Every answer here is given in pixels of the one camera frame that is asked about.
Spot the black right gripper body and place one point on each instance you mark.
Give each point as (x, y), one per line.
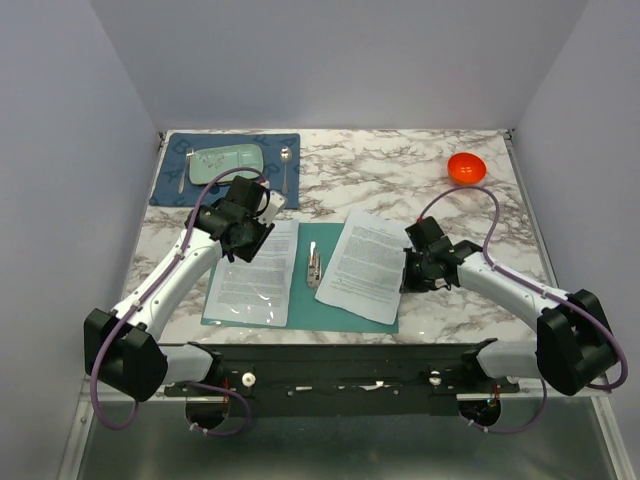
(417, 275)

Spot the white printed paper stack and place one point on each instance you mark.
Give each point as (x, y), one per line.
(364, 273)

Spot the white printed paper sheet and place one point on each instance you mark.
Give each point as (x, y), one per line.
(255, 293)

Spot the teal folder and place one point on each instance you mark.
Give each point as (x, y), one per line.
(305, 312)

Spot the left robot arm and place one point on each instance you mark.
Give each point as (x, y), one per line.
(122, 345)

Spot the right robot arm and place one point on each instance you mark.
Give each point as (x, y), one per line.
(573, 342)

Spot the metal folder clip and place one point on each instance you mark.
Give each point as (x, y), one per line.
(314, 267)

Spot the light green plate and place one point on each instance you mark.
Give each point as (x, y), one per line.
(206, 164)

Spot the silver fork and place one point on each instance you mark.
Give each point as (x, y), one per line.
(183, 172)

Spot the orange bowl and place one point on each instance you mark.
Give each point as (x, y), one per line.
(466, 168)

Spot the silver spoon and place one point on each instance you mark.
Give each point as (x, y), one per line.
(286, 158)

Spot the black mounting base rail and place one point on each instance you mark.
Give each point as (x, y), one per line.
(350, 380)

